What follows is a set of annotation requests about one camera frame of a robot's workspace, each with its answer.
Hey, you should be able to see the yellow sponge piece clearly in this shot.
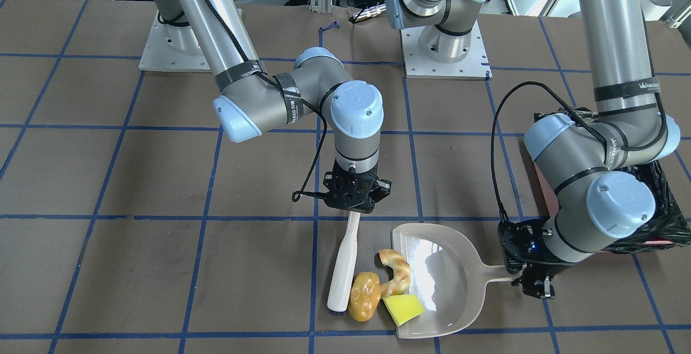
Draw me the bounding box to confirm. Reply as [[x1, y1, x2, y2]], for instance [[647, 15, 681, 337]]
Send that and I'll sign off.
[[383, 294, 425, 327]]

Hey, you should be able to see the croissant bread piece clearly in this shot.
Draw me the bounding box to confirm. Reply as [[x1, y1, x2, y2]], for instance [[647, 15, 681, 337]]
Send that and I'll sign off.
[[378, 249, 411, 298]]

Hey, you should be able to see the black trash bag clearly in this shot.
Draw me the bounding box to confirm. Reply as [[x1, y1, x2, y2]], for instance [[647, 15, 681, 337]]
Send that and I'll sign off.
[[524, 109, 689, 263]]

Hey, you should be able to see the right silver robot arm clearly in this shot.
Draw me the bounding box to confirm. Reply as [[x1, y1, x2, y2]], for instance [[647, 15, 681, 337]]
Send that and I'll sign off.
[[154, 0, 391, 214]]

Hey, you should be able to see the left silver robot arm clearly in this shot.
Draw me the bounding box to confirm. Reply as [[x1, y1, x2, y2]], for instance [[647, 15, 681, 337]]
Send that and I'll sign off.
[[498, 0, 680, 299]]

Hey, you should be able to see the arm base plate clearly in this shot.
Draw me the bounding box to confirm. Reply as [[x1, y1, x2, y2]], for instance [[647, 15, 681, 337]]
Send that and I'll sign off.
[[140, 10, 242, 74], [400, 22, 493, 80]]

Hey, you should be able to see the beige plastic dustpan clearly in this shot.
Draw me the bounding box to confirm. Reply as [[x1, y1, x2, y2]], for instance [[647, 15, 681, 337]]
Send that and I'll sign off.
[[391, 223, 516, 339]]

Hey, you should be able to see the yellow potato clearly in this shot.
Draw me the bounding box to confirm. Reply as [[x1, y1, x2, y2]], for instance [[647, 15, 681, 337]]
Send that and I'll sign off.
[[347, 272, 382, 322]]

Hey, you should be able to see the pink bin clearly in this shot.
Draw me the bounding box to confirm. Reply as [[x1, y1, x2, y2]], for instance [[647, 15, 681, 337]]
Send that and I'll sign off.
[[519, 137, 675, 247]]

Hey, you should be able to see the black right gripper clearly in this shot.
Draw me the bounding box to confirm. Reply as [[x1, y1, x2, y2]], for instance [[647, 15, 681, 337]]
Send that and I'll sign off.
[[323, 162, 391, 214]]

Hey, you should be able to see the beige hand brush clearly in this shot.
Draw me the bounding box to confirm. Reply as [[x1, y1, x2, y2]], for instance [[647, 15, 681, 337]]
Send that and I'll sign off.
[[327, 212, 361, 313]]

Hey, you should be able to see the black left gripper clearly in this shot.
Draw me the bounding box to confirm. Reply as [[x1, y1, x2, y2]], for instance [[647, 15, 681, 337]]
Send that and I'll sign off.
[[498, 218, 556, 299]]

